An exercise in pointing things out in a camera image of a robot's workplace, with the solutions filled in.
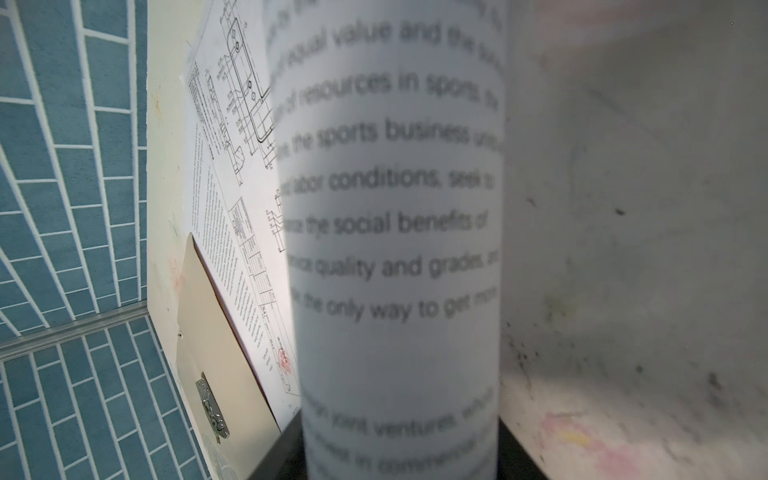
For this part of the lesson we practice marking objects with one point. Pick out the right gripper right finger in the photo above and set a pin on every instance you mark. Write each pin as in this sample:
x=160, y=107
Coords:
x=513, y=462

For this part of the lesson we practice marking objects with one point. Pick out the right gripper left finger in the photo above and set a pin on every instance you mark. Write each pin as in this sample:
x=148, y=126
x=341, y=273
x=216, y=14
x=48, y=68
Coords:
x=286, y=459

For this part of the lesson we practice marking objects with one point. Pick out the beige cardboard file folder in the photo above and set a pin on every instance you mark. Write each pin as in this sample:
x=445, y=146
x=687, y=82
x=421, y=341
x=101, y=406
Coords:
x=208, y=344

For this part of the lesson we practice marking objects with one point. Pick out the text printed paper sheet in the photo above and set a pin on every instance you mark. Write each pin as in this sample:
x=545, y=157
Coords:
x=390, y=129

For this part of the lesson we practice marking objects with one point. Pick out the metal folder clip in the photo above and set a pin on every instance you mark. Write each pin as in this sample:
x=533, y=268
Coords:
x=211, y=408

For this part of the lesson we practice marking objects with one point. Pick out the small-text printed paper sheet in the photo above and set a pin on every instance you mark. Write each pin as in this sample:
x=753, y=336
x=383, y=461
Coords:
x=234, y=270

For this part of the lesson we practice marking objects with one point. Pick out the diagram printed paper sheet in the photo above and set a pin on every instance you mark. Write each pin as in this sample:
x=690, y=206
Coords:
x=229, y=86

